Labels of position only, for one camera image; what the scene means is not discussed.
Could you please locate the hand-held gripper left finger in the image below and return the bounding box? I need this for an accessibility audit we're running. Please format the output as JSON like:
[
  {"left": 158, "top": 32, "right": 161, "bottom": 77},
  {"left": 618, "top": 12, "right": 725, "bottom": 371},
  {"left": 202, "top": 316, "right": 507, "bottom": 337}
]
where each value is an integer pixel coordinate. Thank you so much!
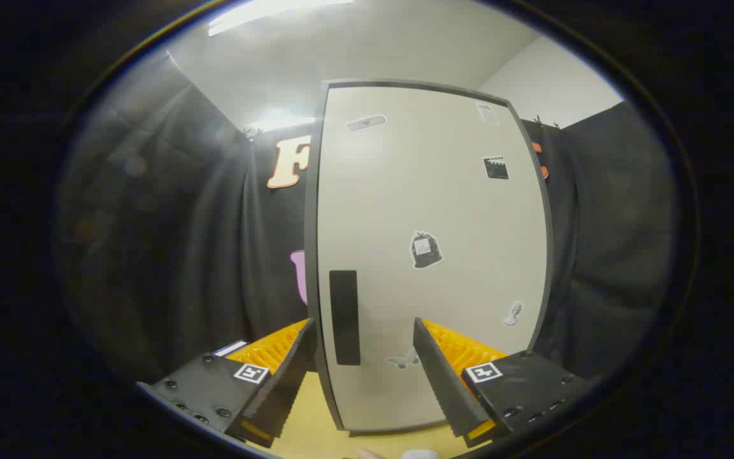
[{"left": 136, "top": 317, "right": 317, "bottom": 449}]

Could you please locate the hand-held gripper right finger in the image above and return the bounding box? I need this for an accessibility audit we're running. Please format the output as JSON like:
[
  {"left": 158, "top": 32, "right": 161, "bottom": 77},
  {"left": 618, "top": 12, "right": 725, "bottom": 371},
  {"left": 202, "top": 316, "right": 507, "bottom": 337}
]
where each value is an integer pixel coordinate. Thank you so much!
[{"left": 413, "top": 317, "right": 597, "bottom": 448}]

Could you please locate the white shoe cabinet door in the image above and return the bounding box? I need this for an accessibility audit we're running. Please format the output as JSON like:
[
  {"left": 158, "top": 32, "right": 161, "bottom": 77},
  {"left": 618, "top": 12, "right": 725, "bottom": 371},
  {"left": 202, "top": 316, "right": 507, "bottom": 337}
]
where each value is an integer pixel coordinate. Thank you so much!
[{"left": 316, "top": 85, "right": 549, "bottom": 433}]

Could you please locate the grey shoe cabinet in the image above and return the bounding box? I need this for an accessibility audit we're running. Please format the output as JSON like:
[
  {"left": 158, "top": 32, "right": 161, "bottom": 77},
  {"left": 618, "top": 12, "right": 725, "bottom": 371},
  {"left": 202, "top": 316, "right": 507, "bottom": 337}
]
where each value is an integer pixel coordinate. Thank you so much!
[{"left": 303, "top": 78, "right": 556, "bottom": 438}]

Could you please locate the black backdrop cloth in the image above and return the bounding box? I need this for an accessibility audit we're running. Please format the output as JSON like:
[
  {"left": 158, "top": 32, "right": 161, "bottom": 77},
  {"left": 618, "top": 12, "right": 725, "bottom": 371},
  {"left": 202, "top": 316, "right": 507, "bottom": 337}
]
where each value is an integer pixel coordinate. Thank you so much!
[{"left": 55, "top": 51, "right": 680, "bottom": 383}]

